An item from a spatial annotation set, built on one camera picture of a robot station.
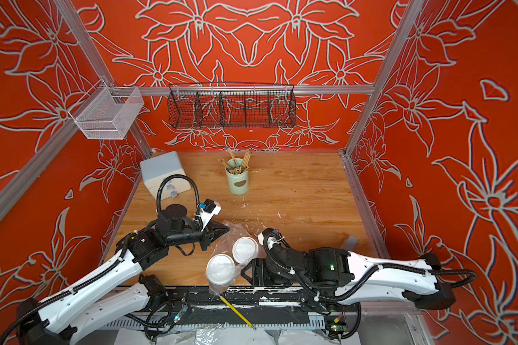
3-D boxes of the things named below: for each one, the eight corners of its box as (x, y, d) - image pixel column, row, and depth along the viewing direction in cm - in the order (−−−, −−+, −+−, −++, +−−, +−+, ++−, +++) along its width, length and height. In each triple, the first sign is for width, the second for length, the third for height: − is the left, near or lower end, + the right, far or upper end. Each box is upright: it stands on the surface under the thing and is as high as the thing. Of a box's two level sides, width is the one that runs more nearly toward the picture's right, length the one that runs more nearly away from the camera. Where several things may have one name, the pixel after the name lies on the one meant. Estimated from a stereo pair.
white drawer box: (157, 204, 100) (143, 183, 88) (152, 182, 108) (139, 161, 96) (191, 191, 105) (183, 170, 92) (184, 171, 113) (175, 150, 101)
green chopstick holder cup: (228, 194, 103) (225, 174, 91) (230, 177, 110) (227, 156, 98) (248, 194, 103) (247, 174, 91) (248, 177, 110) (247, 156, 98)
